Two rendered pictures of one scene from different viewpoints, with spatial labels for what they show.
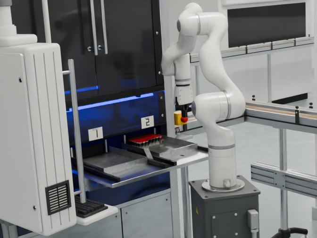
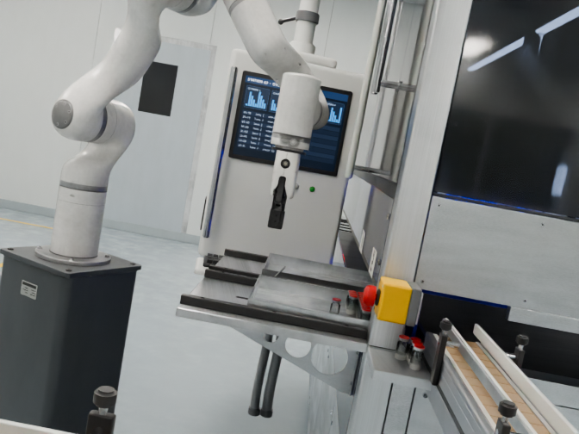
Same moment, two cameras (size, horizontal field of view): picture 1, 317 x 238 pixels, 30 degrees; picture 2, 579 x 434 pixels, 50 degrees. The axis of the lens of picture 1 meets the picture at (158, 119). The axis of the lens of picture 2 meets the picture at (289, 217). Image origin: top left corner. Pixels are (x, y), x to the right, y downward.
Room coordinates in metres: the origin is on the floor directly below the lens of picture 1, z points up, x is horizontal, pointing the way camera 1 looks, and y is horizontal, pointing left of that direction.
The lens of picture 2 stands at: (3.94, -1.18, 1.25)
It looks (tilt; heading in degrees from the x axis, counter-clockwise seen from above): 6 degrees down; 129
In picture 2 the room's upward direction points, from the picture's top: 10 degrees clockwise
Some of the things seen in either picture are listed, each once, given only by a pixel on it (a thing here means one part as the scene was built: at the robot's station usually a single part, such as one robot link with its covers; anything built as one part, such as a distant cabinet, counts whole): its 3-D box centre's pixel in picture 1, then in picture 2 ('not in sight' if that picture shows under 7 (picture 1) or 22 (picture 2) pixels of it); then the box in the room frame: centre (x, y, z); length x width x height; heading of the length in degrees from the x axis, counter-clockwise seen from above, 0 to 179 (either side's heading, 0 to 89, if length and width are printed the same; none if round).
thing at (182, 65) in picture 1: (180, 66); (297, 105); (3.06, -0.13, 1.34); 0.09 x 0.08 x 0.13; 103
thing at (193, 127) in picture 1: (199, 118); (506, 413); (3.66, -0.26, 0.92); 0.69 x 0.16 x 0.16; 128
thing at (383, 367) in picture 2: (177, 137); (405, 368); (3.42, -0.11, 0.87); 0.14 x 0.13 x 0.02; 38
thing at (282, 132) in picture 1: (283, 182); not in sight; (3.67, -0.79, 0.46); 0.09 x 0.09 x 0.77; 38
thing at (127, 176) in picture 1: (142, 159); (295, 294); (2.97, 0.10, 0.87); 0.70 x 0.48 x 0.02; 128
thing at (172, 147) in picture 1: (159, 146); (324, 306); (3.13, 0.01, 0.90); 0.34 x 0.26 x 0.04; 38
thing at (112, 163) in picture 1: (107, 159); (323, 276); (2.92, 0.28, 0.90); 0.34 x 0.26 x 0.04; 38
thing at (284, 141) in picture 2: (183, 81); (289, 142); (3.06, -0.14, 1.26); 0.09 x 0.08 x 0.03; 128
